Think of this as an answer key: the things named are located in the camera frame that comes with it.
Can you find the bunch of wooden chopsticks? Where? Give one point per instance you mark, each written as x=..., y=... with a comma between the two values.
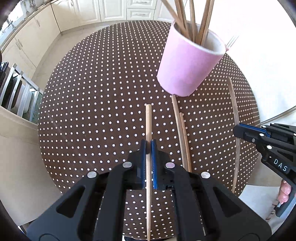
x=181, y=14

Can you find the pink cup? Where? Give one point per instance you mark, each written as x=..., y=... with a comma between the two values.
x=185, y=67

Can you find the cream lower cabinets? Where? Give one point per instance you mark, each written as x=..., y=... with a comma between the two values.
x=69, y=14

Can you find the green marbled panel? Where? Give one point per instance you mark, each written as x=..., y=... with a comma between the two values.
x=37, y=106

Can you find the stainless steel rack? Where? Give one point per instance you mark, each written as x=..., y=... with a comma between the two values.
x=18, y=92

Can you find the person's right hand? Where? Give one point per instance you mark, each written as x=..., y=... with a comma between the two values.
x=284, y=192

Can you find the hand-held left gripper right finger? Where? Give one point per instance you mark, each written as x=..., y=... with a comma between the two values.
x=154, y=166

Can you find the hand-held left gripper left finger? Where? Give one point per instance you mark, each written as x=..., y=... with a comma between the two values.
x=143, y=166

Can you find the tapered wooden chopstick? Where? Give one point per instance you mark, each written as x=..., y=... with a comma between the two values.
x=185, y=139
x=178, y=120
x=234, y=104
x=148, y=120

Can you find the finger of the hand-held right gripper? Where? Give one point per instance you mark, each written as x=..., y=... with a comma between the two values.
x=247, y=133

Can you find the person's light clothing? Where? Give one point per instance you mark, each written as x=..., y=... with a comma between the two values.
x=256, y=201

